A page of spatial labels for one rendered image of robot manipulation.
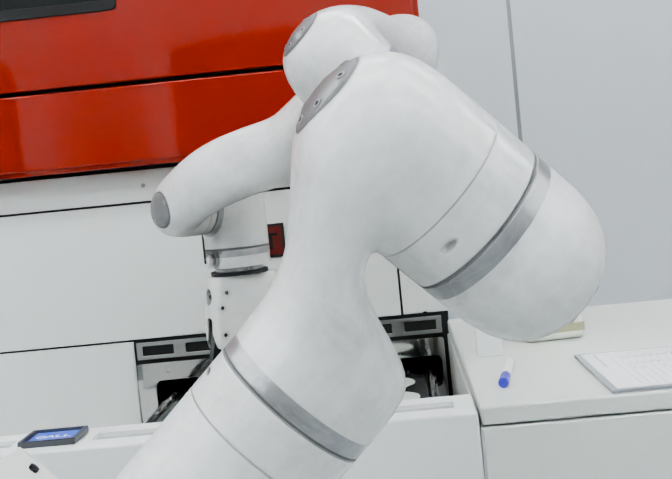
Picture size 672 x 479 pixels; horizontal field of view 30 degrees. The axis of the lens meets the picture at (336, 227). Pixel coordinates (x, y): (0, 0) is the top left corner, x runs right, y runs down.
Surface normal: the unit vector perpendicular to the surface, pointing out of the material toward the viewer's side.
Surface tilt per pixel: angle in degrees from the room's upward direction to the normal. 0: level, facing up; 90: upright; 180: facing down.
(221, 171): 75
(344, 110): 65
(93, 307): 90
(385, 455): 90
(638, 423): 90
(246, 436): 82
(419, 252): 126
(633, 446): 90
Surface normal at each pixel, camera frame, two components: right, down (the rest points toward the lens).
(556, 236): 0.39, -0.15
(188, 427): -0.58, -0.41
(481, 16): -0.04, 0.06
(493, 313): -0.34, 0.68
